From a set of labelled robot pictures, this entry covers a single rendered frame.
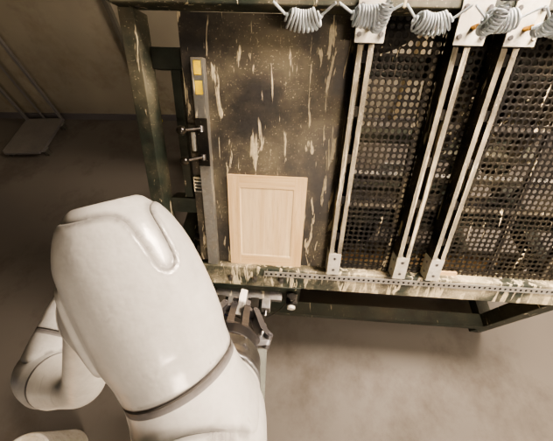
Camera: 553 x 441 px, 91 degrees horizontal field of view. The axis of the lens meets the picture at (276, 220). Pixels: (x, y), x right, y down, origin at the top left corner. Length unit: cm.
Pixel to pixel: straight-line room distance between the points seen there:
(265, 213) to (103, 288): 114
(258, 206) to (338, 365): 141
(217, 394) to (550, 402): 275
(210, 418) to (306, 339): 203
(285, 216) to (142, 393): 114
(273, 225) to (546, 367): 231
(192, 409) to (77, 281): 13
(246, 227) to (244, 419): 115
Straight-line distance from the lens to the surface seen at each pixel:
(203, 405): 26
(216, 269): 150
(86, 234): 23
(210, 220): 137
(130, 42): 134
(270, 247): 141
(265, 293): 157
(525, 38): 135
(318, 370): 226
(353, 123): 121
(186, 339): 23
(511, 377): 278
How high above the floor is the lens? 223
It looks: 57 degrees down
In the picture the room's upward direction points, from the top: 1 degrees counter-clockwise
